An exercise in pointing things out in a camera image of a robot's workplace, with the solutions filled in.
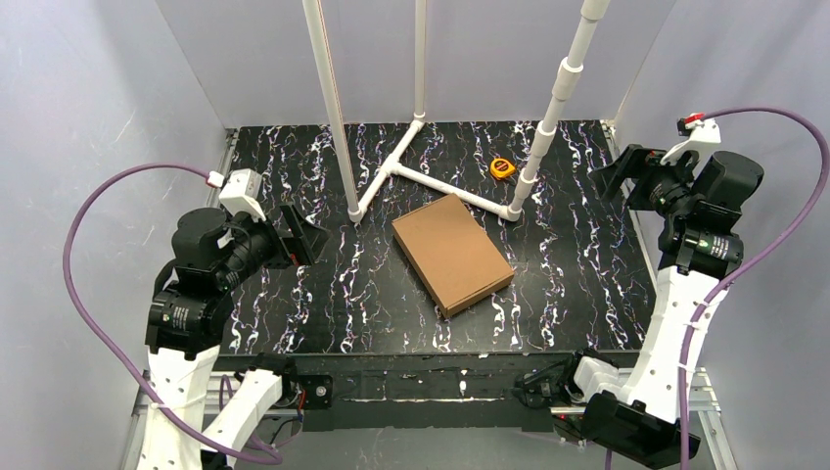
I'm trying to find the brown cardboard box sheet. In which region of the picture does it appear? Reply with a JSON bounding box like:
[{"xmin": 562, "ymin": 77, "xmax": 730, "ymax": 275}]
[{"xmin": 392, "ymin": 195, "xmax": 514, "ymax": 318}]

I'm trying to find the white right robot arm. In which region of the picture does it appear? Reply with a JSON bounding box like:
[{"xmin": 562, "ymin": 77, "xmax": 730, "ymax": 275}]
[{"xmin": 569, "ymin": 144, "xmax": 764, "ymax": 469}]

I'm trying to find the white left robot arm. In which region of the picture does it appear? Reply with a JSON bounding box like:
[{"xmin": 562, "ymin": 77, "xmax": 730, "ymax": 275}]
[{"xmin": 137, "ymin": 204, "xmax": 329, "ymax": 469}]

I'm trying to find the yellow tape measure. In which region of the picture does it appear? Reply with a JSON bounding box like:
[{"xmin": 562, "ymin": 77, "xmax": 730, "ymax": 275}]
[{"xmin": 489, "ymin": 158, "xmax": 517, "ymax": 181}]

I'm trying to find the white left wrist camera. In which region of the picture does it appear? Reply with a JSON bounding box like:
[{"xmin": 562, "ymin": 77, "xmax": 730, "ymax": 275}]
[{"xmin": 218, "ymin": 168, "xmax": 266, "ymax": 221}]

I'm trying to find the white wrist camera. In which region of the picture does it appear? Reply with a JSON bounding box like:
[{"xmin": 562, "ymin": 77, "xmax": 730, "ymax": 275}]
[
  {"xmin": 660, "ymin": 115, "xmax": 721, "ymax": 165},
  {"xmin": 218, "ymin": 168, "xmax": 266, "ymax": 221}
]

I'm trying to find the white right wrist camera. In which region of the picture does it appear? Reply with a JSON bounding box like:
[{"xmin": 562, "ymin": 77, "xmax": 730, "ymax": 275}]
[{"xmin": 660, "ymin": 115, "xmax": 721, "ymax": 165}]

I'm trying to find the white PVC pipe frame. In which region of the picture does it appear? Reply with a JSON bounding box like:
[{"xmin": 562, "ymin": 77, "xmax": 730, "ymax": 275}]
[{"xmin": 346, "ymin": 0, "xmax": 611, "ymax": 225}]

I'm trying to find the white wooden corner post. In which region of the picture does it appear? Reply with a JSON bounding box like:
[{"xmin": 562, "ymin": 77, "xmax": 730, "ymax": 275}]
[{"xmin": 301, "ymin": 0, "xmax": 364, "ymax": 223}]

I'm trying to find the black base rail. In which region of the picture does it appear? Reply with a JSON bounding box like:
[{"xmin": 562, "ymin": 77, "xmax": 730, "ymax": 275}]
[{"xmin": 293, "ymin": 352, "xmax": 572, "ymax": 432}]

